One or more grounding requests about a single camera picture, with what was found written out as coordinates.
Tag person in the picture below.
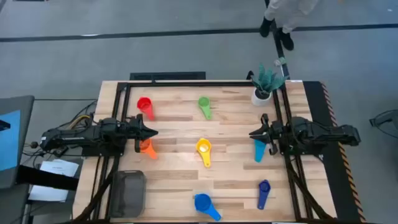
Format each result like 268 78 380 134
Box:
259 0 321 51

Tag yellow measuring cup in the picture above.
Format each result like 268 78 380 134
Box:
195 138 213 169

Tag grey laptop with blue screen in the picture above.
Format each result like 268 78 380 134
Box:
0 95 35 190

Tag black aluminium table frame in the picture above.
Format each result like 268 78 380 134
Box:
74 80 335 223

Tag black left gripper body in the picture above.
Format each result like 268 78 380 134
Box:
126 113 147 154

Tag bundle of arm cables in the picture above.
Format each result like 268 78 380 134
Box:
60 99 98 131

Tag red measuring cup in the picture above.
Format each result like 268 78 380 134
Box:
137 96 155 121

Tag green measuring cup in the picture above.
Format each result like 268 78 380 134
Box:
198 96 213 121

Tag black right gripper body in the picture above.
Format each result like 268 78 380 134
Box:
261 113 285 156

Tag dark grey basket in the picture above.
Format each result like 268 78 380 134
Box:
109 169 147 218

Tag teal measuring cup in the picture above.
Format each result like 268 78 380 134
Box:
253 139 267 164

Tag white paper sheets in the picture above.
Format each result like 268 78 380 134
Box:
27 158 80 203

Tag green artificial plant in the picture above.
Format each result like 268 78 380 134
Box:
250 63 289 96

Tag small navy measuring cup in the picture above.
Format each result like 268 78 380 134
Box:
257 179 272 210

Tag large blue measuring cup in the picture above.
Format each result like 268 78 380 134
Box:
194 193 223 222

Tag orange measuring cup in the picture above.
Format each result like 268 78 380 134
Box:
139 138 159 161

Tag white plant pot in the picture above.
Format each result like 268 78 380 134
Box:
251 87 273 107

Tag black mat with hazard stripes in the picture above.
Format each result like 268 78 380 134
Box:
303 80 368 223

